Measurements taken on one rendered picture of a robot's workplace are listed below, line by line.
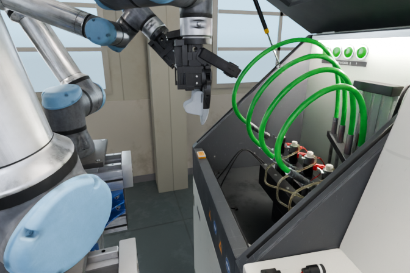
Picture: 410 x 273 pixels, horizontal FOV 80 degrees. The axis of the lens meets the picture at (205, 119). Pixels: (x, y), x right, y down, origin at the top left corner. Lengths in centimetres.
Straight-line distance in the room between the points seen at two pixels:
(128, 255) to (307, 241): 37
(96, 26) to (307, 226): 73
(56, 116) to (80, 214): 60
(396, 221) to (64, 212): 52
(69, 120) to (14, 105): 62
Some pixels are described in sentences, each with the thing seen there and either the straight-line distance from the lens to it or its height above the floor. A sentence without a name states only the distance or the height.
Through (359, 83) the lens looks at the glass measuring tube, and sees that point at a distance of 95.
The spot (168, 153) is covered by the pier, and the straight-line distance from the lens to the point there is 239.
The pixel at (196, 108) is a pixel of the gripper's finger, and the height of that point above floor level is 125.
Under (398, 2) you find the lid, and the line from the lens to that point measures 86.
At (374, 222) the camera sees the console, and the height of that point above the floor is 108.
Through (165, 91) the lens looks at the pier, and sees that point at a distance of 221.
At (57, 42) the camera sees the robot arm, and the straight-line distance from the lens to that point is 106.
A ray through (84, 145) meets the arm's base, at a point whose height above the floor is 107.
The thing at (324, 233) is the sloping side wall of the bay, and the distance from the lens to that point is 62.
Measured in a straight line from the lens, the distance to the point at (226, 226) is 69.
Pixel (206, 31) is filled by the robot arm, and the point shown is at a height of 143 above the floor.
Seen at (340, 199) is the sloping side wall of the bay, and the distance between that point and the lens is 59.
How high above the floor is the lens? 140
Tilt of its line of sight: 17 degrees down
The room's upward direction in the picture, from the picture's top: straight up
